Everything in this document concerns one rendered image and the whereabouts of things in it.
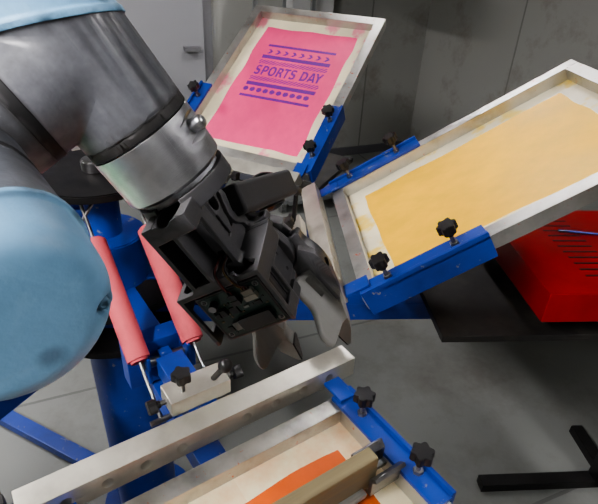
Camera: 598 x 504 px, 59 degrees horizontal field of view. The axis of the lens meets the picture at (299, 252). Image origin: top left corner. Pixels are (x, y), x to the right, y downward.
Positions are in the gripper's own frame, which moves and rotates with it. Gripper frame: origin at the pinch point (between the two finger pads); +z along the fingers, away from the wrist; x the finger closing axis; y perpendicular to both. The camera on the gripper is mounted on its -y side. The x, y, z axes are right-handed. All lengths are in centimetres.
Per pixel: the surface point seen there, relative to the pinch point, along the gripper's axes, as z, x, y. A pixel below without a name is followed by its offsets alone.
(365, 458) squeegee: 46, -18, -17
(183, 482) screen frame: 35, -48, -13
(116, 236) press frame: 10, -70, -70
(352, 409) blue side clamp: 52, -23, -33
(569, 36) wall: 130, 92, -340
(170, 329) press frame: 27, -57, -47
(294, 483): 49, -33, -17
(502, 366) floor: 194, -12, -149
